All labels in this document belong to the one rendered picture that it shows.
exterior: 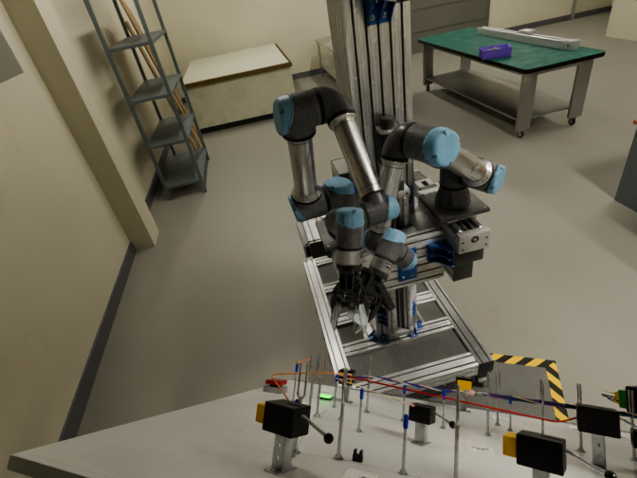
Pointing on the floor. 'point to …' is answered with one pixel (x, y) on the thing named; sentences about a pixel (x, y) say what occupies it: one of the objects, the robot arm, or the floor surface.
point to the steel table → (320, 57)
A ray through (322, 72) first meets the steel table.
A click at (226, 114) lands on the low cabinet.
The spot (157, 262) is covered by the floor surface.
